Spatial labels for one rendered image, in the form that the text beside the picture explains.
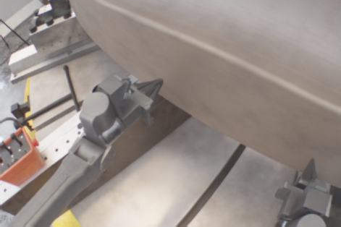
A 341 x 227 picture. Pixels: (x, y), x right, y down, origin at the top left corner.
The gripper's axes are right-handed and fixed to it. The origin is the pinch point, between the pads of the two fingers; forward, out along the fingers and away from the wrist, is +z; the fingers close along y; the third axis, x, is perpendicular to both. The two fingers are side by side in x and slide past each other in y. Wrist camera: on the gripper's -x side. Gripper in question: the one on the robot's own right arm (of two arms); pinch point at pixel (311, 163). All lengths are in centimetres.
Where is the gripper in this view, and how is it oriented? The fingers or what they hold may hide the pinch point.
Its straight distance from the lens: 54.7
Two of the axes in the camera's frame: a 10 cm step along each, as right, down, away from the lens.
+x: 0.9, 6.3, 7.7
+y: -8.5, -3.6, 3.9
